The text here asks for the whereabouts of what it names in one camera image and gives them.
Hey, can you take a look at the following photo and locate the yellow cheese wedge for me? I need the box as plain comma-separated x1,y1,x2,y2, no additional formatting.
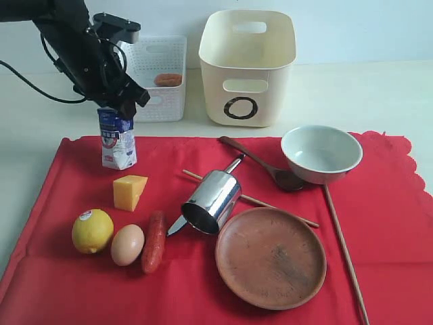
112,175,148,212

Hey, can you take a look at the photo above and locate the brown egg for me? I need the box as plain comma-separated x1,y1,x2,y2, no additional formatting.
110,224,145,266

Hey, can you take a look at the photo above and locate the cream plastic bin black circle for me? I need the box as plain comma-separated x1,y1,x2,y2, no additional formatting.
198,9,296,127

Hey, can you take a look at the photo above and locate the white perforated plastic basket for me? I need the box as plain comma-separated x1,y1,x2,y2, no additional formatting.
120,35,187,123

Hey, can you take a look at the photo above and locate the wooden chopstick under cup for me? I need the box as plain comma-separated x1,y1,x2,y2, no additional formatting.
182,169,319,228

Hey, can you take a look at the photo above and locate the white ceramic bowl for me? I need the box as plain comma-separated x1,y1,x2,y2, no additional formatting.
281,125,363,185

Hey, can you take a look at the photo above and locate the red sausage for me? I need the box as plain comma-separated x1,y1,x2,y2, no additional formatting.
141,211,167,274

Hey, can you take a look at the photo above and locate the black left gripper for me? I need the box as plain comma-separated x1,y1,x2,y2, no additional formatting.
33,20,151,120

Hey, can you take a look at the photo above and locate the red cloth table mat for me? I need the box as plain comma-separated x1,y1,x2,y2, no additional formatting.
1,131,432,324

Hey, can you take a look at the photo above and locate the brown wooden spoon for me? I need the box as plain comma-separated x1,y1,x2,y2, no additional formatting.
218,136,306,192

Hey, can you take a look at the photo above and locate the blue white milk carton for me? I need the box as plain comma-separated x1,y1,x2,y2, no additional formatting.
97,108,137,171

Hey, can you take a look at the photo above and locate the brown clay plate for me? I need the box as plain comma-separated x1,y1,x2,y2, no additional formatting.
215,208,327,310

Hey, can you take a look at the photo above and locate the yellow lemon with sticker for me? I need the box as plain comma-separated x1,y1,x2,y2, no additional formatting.
72,209,114,254

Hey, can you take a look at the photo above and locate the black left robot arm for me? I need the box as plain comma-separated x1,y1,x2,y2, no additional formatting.
1,1,150,119

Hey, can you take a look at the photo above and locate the orange fried chicken nugget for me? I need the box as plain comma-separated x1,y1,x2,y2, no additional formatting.
154,73,183,87

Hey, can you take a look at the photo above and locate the table knife steel blade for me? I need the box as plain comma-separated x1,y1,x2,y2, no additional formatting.
165,154,246,238

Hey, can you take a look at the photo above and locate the wooden chopstick right side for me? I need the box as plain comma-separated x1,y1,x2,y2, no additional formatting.
322,184,370,324

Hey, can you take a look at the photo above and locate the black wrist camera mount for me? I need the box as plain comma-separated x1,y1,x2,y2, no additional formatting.
93,13,141,44

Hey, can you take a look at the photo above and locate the stainless steel cup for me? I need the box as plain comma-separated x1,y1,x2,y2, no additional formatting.
181,169,243,236

